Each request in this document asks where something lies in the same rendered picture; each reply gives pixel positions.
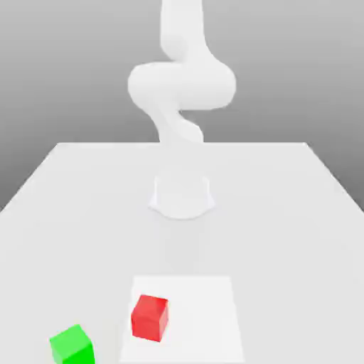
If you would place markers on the small green cube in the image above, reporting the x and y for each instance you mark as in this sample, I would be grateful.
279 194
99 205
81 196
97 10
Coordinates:
72 345

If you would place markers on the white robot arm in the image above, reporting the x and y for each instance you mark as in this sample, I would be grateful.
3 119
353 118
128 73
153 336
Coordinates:
182 85

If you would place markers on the small red cube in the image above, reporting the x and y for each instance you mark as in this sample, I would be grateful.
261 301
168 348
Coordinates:
149 318

